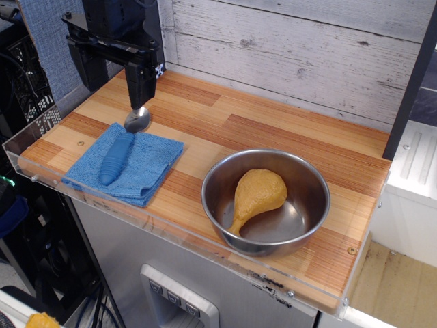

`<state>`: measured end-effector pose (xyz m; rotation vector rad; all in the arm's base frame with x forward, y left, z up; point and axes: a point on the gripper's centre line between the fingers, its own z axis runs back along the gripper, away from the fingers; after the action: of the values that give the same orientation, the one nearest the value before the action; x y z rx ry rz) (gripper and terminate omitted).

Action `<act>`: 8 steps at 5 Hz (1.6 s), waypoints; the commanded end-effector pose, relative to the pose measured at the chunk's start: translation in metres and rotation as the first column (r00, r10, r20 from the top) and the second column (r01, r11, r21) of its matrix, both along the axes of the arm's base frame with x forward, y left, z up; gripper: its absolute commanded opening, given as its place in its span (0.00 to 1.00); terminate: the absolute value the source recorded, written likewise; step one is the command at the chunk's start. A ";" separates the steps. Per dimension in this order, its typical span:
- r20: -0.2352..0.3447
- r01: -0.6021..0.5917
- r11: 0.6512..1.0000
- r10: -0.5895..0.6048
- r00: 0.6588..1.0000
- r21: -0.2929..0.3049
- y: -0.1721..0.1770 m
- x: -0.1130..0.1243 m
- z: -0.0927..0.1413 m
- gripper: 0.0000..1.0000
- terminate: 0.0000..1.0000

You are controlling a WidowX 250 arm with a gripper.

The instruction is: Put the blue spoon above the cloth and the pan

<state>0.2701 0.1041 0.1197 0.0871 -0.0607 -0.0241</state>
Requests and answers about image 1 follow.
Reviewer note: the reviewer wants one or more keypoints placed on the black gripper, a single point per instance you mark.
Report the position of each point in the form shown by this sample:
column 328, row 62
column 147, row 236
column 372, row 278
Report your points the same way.
column 105, row 31

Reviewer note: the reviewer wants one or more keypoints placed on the blue handled metal spoon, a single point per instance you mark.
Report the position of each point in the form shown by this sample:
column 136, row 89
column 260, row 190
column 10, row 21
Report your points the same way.
column 137, row 120

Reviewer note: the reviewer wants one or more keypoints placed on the blue folded towel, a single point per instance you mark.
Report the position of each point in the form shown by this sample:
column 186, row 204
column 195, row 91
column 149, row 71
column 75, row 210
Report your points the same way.
column 148, row 161

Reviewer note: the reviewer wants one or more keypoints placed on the black plastic crate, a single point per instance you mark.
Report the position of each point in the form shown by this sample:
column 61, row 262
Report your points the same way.
column 30, row 88

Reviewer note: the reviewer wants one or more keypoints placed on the clear acrylic table guard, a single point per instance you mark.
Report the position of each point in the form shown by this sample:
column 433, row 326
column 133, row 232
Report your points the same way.
column 173, row 234

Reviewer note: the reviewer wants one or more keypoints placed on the orange toy chicken drumstick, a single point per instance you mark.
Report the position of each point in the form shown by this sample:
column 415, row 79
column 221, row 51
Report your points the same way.
column 258, row 191

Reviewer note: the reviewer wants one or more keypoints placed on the stainless steel bowl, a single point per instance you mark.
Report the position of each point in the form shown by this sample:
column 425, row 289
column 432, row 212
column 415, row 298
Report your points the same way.
column 281, row 231

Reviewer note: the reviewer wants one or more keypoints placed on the grey dispenser panel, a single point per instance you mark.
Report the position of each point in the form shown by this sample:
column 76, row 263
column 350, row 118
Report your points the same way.
column 174, row 305

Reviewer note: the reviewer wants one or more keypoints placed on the yellow toy object corner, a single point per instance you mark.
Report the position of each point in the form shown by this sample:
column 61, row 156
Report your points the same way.
column 42, row 320

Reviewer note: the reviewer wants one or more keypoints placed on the white plastic bin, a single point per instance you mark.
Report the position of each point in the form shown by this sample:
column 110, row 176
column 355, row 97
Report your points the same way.
column 405, row 216

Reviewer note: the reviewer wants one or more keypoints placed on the dark vertical post right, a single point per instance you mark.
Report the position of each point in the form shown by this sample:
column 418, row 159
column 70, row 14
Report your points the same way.
column 416, row 78

